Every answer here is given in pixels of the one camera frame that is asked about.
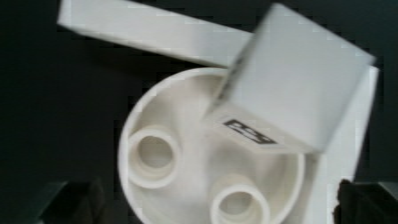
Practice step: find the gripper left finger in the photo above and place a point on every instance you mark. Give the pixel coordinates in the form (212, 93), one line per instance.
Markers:
(70, 204)

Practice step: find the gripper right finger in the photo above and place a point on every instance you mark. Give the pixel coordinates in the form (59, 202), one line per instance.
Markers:
(366, 203)

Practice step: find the white round stool seat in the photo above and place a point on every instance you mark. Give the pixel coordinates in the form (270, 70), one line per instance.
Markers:
(196, 180)

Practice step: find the white stool leg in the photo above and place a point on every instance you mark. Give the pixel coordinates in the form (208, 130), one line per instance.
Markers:
(284, 95)

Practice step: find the white obstacle wall frame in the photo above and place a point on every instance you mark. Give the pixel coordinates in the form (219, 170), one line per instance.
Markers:
(197, 41)

